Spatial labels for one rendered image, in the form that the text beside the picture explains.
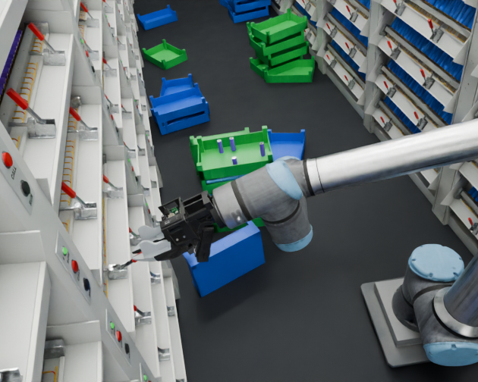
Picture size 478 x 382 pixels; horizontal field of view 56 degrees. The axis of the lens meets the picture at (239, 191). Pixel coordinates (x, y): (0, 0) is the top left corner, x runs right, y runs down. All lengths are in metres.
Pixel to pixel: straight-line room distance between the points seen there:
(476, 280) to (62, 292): 0.93
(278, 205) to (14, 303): 0.53
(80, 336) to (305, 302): 1.19
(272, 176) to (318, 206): 1.22
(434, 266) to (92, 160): 0.99
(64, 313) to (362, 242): 1.47
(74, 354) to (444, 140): 0.82
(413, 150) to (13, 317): 0.82
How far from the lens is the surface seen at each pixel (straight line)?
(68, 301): 0.65
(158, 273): 1.49
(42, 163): 0.73
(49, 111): 0.86
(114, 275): 1.03
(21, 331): 0.53
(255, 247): 1.79
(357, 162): 1.04
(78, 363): 0.72
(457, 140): 1.06
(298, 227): 0.96
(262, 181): 0.88
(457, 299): 1.28
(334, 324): 1.73
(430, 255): 1.47
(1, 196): 0.53
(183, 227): 0.90
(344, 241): 1.95
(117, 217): 1.17
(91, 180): 0.99
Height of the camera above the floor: 1.50
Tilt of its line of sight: 43 degrees down
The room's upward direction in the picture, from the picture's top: 11 degrees counter-clockwise
